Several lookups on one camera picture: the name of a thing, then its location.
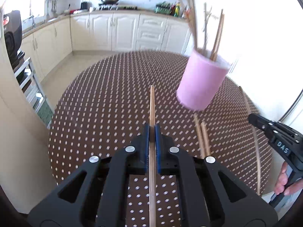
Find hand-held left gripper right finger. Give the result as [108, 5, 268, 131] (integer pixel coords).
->
[155, 124, 278, 227]

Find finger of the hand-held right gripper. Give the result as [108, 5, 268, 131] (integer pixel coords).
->
[248, 113, 276, 138]

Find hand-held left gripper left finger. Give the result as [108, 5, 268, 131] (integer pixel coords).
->
[27, 124, 150, 227]

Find wooden chopstick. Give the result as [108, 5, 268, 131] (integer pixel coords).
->
[149, 85, 157, 227]
[212, 14, 225, 61]
[203, 2, 210, 52]
[201, 121, 211, 158]
[185, 0, 200, 51]
[210, 9, 224, 59]
[193, 114, 205, 159]

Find pink cylindrical cup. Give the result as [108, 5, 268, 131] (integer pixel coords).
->
[176, 48, 234, 112]

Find person's right hand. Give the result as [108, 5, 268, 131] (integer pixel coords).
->
[274, 162, 301, 196]

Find white panel door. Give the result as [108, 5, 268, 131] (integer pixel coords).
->
[182, 0, 303, 124]

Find white base kitchen cabinets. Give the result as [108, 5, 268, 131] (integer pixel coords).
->
[22, 12, 193, 81]

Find green countertop grill appliance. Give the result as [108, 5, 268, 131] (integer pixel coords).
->
[154, 2, 172, 14]

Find black gas stove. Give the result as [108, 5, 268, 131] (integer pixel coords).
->
[98, 3, 138, 11]

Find black wok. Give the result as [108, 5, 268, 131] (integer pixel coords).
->
[92, 0, 123, 5]

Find beige kitchen countertop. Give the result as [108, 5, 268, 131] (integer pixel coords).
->
[22, 7, 190, 33]

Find black air fryer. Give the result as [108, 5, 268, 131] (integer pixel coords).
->
[3, 10, 24, 69]

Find wall utensil rack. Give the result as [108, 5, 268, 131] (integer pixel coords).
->
[45, 0, 62, 14]

